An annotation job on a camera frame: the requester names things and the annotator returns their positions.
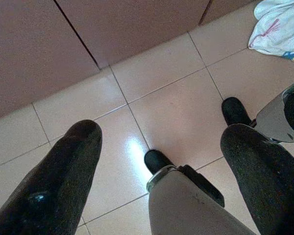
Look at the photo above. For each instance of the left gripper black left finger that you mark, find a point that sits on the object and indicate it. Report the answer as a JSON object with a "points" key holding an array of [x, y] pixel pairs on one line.
{"points": [[54, 186]]}

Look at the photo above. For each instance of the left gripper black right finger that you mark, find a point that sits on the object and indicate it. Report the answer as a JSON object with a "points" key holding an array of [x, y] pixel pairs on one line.
{"points": [[272, 186]]}

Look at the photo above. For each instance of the silver robot right leg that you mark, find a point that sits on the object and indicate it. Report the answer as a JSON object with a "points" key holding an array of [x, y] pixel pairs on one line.
{"points": [[272, 120]]}

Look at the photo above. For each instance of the silver robot leg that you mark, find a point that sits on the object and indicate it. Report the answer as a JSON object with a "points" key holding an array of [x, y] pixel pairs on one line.
{"points": [[186, 208], [272, 120]]}

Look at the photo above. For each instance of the silver robot left leg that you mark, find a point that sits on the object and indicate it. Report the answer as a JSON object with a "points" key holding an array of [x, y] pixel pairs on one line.
{"points": [[186, 208]]}

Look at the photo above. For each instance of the brown cabinet door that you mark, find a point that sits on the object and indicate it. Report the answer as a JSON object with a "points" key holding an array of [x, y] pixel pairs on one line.
{"points": [[223, 9], [137, 24], [27, 49]]}

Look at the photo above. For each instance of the white printed cloth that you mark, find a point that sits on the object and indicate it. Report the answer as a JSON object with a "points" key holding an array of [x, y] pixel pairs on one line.
{"points": [[276, 24]]}

